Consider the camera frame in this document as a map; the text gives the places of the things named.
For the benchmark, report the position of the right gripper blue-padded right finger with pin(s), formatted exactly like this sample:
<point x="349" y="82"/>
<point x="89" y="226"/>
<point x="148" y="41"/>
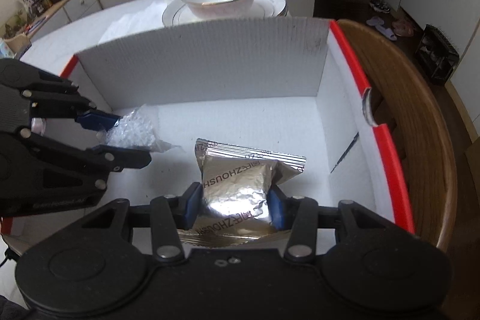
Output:
<point x="300" y="218"/>

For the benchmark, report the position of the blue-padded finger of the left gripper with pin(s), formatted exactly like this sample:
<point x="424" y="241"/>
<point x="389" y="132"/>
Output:
<point x="97" y="120"/>
<point x="116" y="159"/>

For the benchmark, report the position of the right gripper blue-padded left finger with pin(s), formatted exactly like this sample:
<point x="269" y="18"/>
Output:
<point x="167" y="217"/>

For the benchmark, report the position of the clear crinkled plastic bag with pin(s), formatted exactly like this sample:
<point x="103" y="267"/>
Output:
<point x="139" y="129"/>

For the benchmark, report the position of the gold foil snack packet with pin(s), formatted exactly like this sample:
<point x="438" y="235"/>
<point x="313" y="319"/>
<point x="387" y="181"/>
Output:
<point x="235" y="183"/>

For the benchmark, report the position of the white side cabinet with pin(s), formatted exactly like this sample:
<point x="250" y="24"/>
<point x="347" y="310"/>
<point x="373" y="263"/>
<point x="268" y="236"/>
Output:
<point x="60" y="14"/>

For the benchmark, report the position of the red white cardboard box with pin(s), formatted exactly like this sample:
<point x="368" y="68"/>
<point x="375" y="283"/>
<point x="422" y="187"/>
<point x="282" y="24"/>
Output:
<point x="286" y="85"/>

